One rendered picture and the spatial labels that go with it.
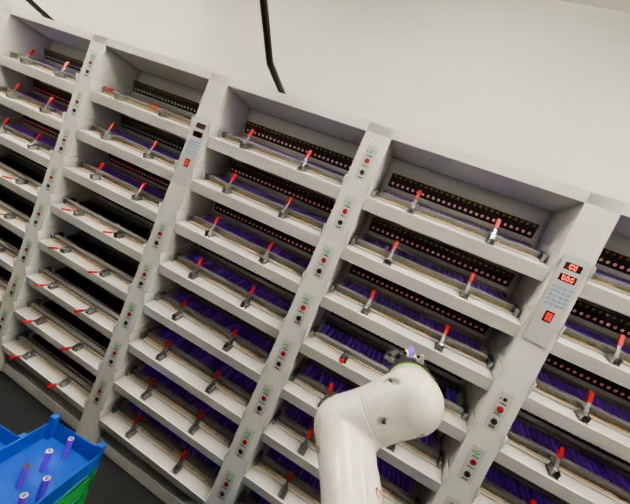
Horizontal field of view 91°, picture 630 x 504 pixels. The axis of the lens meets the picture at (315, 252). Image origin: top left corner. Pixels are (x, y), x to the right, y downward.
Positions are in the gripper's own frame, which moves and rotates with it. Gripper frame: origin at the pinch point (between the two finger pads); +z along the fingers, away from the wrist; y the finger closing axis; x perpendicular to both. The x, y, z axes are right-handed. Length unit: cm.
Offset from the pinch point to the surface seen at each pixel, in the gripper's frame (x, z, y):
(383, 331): -0.5, 17.7, 9.6
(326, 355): 17.3, 17.7, 22.9
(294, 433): 52, 26, 21
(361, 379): 18.1, 19.0, 8.5
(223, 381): 52, 25, 56
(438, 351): -3.8, 18.6, -8.6
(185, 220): 1, 16, 104
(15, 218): 45, 13, 198
